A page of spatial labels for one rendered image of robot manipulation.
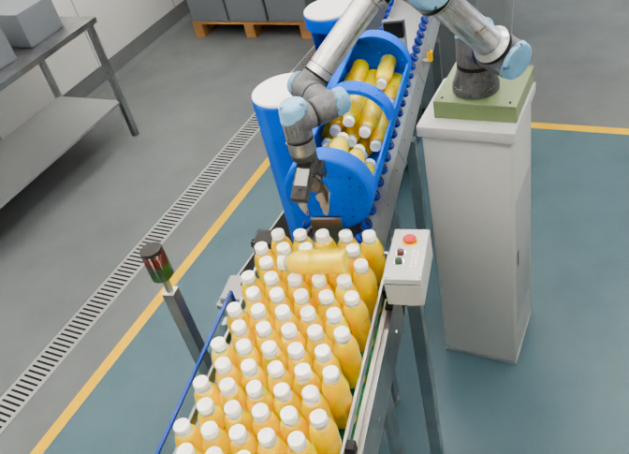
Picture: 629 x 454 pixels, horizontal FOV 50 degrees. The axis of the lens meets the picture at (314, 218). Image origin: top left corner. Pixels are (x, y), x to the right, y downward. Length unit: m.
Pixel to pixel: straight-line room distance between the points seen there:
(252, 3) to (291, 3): 0.38
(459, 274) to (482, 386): 0.51
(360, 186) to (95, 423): 1.76
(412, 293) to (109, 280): 2.40
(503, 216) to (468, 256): 0.25
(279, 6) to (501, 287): 3.80
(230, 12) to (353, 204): 4.22
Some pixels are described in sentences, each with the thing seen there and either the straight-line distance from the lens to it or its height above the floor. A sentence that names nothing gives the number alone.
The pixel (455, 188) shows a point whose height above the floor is 0.90.
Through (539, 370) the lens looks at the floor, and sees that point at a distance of 2.97.
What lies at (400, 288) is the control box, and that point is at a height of 1.06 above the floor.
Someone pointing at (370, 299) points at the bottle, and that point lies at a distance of 1.91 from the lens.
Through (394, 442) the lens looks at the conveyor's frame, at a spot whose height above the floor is 0.48.
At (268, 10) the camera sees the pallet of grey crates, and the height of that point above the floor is 0.24.
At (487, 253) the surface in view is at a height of 0.61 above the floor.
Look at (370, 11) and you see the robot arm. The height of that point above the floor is 1.63.
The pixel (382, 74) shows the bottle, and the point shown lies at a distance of 2.65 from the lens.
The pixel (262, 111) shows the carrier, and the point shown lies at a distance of 2.83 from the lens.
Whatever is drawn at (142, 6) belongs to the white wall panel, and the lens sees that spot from 6.56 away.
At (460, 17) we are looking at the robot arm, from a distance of 1.92.
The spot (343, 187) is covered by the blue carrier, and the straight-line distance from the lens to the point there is 2.08.
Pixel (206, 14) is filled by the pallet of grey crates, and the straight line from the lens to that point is 6.32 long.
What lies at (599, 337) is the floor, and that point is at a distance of 3.10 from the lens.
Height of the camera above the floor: 2.36
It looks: 38 degrees down
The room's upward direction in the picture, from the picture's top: 14 degrees counter-clockwise
